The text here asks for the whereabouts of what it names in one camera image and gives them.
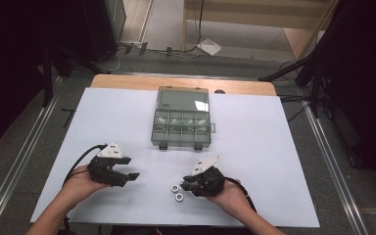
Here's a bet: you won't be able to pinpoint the white power adapter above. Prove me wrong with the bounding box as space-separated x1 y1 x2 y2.
196 37 223 57

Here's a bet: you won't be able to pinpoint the hand-held gripper black cable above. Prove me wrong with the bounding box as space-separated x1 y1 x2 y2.
224 176 259 213
63 143 108 187

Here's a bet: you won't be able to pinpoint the light wooden furniture frame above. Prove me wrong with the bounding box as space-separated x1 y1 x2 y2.
181 0 341 62

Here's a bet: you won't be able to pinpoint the person's right hand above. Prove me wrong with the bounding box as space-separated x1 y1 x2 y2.
207 179 251 214

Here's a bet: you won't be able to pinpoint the black metal stand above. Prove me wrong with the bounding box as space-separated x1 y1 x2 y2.
258 32 334 118
40 42 109 109

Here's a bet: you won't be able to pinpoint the white table mat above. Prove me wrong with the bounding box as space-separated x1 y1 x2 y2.
29 87 321 228

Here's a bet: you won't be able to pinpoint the right hand-held gripper black cable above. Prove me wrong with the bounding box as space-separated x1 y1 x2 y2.
224 176 259 213

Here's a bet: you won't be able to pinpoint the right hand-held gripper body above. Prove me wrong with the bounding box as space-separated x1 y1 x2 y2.
189 155 226 198

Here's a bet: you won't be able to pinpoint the clear grey compartment box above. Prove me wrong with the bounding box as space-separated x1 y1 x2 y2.
150 85 217 151

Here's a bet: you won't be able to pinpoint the metal floor rail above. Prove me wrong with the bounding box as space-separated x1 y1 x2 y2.
0 76 63 235
302 101 370 235

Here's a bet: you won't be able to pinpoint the left hand-held gripper black cable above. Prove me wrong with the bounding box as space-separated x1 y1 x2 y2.
63 143 108 187

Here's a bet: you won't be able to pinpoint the person's left hand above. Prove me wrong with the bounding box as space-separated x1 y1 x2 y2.
62 164 111 205

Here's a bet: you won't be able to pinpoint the dark curtain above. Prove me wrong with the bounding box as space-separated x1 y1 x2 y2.
0 0 91 158
319 0 376 194

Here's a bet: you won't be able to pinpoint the black hanging cable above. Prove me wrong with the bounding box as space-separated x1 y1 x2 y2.
182 0 207 53

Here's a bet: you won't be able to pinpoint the black floor cables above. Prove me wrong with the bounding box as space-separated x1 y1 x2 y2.
278 93 311 123

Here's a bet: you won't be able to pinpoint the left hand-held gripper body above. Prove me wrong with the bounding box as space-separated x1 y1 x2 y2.
87 141 129 188

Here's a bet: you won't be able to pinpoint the power strip with plugs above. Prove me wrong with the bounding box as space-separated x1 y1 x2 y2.
118 40 150 57

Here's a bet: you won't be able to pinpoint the dark cabinet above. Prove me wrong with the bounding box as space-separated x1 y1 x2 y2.
81 0 127 64

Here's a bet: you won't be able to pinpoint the black hex key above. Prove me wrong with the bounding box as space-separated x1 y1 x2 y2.
61 108 76 129

